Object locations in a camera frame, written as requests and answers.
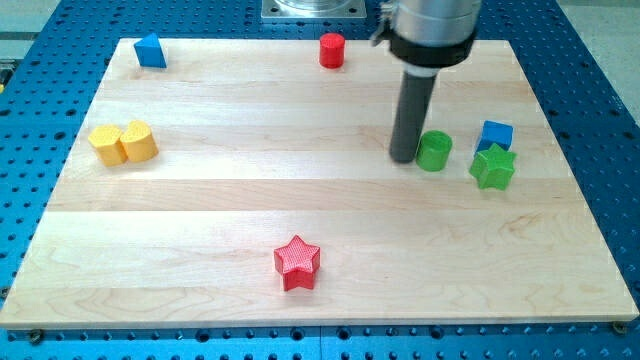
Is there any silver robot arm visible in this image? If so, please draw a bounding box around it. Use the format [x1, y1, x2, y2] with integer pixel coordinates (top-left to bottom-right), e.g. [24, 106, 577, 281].
[370, 0, 482, 78]

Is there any blue triangle block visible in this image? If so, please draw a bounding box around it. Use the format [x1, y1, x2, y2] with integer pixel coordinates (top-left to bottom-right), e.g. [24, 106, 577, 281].
[134, 33, 167, 68]

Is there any wooden board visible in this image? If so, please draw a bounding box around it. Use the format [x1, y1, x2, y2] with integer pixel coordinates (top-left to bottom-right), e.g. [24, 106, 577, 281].
[1, 38, 638, 329]

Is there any red star block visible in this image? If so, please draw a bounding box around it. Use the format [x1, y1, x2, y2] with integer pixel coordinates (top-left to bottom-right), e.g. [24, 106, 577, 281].
[274, 235, 321, 291]

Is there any green cylinder block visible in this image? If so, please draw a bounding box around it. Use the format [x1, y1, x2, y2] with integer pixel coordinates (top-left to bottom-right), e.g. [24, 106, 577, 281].
[416, 130, 453, 172]

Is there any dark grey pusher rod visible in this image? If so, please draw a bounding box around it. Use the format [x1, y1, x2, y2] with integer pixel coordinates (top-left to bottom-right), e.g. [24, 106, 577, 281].
[389, 72, 436, 163]

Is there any red cylinder block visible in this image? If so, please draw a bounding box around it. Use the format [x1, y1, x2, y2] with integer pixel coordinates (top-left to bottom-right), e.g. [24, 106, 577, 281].
[319, 33, 346, 69]

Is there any green star block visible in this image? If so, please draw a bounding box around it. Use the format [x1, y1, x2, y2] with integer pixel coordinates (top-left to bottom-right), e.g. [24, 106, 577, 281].
[469, 144, 517, 190]

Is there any blue cube block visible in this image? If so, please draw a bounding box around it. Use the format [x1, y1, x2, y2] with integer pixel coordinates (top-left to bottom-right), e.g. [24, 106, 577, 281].
[475, 120, 514, 152]

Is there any yellow heart block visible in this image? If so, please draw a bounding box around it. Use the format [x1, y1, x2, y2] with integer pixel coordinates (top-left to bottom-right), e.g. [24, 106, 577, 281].
[120, 120, 159, 162]

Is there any yellow hexagon block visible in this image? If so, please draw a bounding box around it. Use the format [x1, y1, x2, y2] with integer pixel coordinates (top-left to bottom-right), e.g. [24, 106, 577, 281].
[88, 124, 128, 167]

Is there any blue perforated table plate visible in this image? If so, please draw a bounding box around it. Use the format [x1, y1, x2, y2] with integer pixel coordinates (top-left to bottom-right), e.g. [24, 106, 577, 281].
[1, 1, 639, 359]

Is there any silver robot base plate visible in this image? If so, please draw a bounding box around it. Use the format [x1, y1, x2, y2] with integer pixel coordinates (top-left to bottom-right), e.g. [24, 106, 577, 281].
[261, 0, 367, 20]

